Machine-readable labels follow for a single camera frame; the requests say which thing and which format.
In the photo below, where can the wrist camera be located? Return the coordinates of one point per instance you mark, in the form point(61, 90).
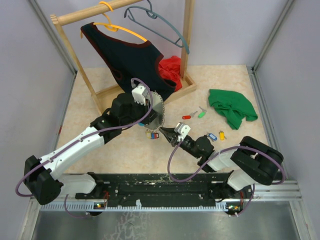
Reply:
point(182, 129)
point(139, 94)

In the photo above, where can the key with red tag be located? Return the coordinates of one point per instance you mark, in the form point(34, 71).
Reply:
point(189, 116)

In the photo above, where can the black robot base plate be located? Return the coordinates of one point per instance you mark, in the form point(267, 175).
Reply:
point(158, 190)

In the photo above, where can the wooden clothes rack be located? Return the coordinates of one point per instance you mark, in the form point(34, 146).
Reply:
point(99, 98)

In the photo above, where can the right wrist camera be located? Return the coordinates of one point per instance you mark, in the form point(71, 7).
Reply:
point(182, 129)

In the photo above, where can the key with yellow tag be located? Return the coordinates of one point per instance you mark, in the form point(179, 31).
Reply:
point(222, 135)

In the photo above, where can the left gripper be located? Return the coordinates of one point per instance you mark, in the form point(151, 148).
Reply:
point(151, 117)

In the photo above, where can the key with blue tag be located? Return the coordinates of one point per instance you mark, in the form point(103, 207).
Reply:
point(212, 137)

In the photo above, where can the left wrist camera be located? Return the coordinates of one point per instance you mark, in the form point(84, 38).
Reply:
point(139, 94)

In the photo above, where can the navy tank top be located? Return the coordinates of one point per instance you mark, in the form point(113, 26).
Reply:
point(130, 60)

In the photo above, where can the green cloth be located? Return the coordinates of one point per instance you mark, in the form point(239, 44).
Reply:
point(232, 105)

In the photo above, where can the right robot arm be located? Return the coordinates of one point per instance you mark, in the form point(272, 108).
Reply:
point(252, 162)

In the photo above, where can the yellow hanger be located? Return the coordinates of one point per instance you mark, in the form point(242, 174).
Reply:
point(111, 27)

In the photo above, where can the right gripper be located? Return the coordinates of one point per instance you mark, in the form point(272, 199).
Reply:
point(171, 135)

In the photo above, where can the key with green tag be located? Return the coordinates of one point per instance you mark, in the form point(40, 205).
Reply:
point(202, 113)

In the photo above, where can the blue-grey hanger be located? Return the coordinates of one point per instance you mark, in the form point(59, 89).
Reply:
point(152, 21)

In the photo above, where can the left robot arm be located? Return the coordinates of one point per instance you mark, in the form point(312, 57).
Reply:
point(44, 176)

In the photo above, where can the red cloth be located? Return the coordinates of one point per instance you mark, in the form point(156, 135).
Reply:
point(169, 69)

